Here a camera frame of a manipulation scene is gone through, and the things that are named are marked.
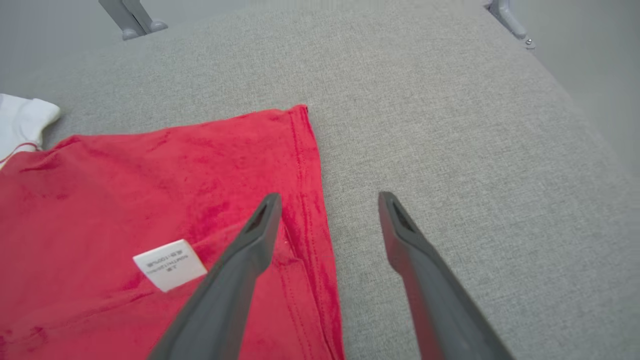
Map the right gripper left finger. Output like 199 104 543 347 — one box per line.
147 192 283 360

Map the grey metal frame leg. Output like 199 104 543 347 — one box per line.
482 0 537 50

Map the grey metal post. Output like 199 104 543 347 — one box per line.
98 0 146 41
122 0 169 34

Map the red jersey with black number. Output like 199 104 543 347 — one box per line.
0 94 346 360

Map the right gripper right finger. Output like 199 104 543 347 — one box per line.
377 191 516 360

